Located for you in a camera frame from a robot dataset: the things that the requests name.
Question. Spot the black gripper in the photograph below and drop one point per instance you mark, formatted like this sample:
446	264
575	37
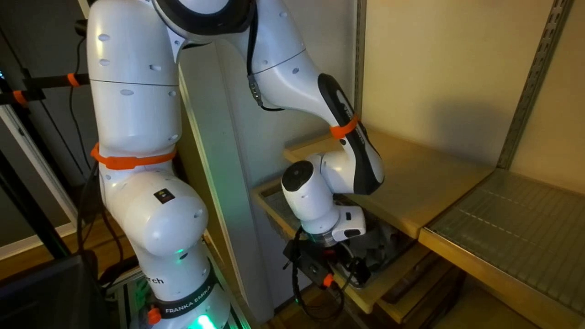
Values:
319	264

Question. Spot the wooden top drawer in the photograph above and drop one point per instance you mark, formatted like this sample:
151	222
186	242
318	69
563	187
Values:
383	270

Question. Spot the wooden drawer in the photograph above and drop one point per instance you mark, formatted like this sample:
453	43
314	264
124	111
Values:
422	290
383	270

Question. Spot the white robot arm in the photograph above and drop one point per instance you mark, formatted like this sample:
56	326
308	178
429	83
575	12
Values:
133	50

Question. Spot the wooden lower drawer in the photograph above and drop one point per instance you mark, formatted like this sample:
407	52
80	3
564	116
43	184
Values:
422	290

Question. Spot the wooden shelf board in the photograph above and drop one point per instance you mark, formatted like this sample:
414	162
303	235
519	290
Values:
398	182

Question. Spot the white cabinet side panel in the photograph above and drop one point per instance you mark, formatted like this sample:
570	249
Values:
239	147

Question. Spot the black tripod stand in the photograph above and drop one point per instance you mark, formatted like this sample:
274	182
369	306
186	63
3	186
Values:
34	207

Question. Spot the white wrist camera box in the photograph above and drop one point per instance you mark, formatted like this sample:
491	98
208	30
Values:
351	224

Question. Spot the grey wire shelf mat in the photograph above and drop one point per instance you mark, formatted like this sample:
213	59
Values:
526	229

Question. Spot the metal wall shelf rail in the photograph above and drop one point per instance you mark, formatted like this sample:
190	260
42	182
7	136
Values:
541	61

